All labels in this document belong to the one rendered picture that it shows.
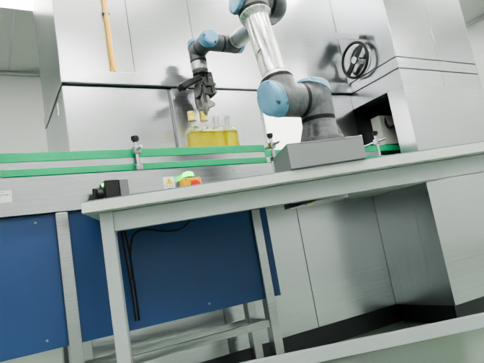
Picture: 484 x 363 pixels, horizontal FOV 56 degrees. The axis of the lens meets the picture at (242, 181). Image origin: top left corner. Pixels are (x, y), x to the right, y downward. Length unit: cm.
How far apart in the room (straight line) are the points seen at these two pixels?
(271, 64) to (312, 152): 33
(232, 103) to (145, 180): 77
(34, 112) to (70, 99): 313
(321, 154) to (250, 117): 91
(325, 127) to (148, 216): 64
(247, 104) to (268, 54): 78
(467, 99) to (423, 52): 40
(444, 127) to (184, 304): 171
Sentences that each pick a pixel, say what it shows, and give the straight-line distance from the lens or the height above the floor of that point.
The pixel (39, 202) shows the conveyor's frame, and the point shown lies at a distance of 160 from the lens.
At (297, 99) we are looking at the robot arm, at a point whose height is 97.
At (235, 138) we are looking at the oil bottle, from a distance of 203.
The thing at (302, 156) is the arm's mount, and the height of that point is 78.
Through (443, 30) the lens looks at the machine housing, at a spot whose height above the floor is 159.
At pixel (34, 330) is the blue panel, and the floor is 40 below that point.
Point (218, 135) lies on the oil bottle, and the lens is 200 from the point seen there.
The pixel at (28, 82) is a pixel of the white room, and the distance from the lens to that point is 529.
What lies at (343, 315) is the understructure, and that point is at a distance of 247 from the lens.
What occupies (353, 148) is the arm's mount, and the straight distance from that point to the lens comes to 148.
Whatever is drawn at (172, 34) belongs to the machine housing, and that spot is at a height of 162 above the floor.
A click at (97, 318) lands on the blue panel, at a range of 162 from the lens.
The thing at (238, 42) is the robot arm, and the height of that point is 141.
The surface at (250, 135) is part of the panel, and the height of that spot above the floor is 109.
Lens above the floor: 52
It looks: 9 degrees up
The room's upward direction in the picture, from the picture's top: 10 degrees counter-clockwise
